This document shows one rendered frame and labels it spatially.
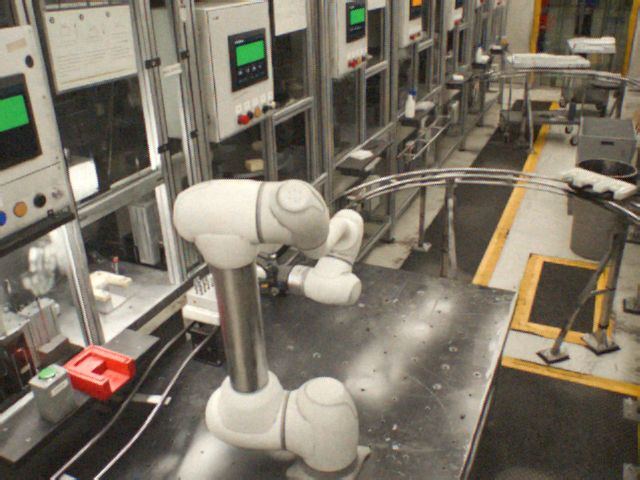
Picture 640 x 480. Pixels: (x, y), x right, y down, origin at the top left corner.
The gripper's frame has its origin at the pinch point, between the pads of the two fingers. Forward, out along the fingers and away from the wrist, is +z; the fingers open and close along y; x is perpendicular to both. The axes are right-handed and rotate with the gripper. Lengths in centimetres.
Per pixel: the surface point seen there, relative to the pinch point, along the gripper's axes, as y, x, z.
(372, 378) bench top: -37, -8, -43
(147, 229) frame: 2.4, -8.2, 43.2
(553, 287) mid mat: -104, -210, -90
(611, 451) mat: -104, -78, -126
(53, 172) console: 43, 40, 25
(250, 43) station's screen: 61, -55, 23
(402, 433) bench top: -37, 12, -60
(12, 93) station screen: 65, 49, 23
